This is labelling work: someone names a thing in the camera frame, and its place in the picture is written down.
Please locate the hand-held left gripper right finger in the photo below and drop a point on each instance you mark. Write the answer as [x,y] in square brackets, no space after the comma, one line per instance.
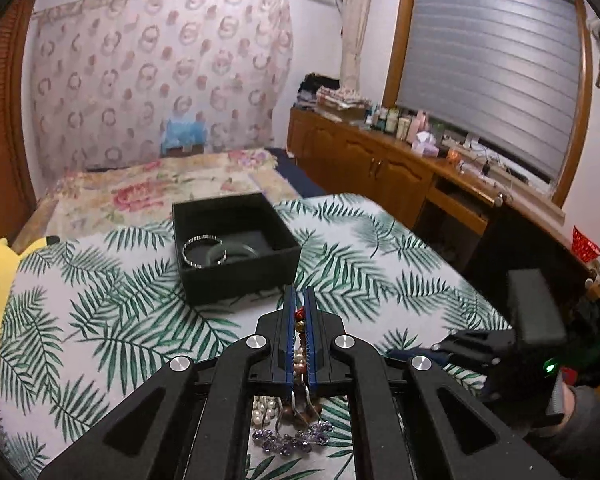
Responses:
[310,335]

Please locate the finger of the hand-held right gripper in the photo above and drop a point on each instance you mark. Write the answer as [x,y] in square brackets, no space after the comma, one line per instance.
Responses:
[470,350]

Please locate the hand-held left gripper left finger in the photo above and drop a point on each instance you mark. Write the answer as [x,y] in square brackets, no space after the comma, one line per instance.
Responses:
[290,335]

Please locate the black jewelry box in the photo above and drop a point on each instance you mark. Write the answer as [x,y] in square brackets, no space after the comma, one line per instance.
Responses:
[205,285]

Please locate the person's right forearm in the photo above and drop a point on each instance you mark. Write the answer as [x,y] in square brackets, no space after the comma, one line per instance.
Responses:
[585,425]

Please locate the red plastic basket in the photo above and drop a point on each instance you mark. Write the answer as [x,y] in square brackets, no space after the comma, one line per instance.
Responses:
[586,246]

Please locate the green jade bangle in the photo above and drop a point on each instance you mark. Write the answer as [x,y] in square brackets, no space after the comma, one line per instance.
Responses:
[250,251]

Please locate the silver bangle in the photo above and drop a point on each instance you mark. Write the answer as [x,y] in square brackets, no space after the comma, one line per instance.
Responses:
[200,237]

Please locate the dark blue bed sheet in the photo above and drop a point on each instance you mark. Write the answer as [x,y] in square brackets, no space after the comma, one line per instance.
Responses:
[305,180]

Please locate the green leaf print cloth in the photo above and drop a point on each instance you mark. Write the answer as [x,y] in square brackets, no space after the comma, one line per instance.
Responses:
[130,320]

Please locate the wooden sideboard cabinet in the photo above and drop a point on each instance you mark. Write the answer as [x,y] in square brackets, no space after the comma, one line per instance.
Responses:
[360,155]

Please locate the pink tissue box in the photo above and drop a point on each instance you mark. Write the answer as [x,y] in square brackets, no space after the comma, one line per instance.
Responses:
[425,144]

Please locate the brown cardboard box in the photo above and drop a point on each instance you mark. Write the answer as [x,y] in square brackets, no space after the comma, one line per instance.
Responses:
[185,150]

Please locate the floral blanket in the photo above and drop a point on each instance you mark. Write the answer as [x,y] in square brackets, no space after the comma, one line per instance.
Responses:
[130,195]

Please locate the group of cosmetic bottles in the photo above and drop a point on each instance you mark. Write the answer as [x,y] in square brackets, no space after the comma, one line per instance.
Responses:
[405,125]

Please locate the blue plush on chair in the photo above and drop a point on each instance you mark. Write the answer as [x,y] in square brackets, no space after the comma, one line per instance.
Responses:
[185,132]

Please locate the floral folded cloth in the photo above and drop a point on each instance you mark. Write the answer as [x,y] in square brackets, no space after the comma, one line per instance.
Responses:
[345,97]

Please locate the dark folded clothes stack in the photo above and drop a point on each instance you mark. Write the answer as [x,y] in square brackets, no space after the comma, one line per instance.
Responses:
[315,85]

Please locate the grey window blind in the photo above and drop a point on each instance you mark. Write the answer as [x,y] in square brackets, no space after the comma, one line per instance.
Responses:
[480,60]

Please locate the cream narrow curtain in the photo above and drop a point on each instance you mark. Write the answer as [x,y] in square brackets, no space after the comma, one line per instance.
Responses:
[355,25]

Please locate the wooden louvered wardrobe door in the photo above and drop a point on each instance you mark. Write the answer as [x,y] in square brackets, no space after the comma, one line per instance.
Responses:
[0,135]

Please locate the wooden window frame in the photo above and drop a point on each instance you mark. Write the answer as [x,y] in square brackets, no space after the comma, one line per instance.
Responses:
[404,10]

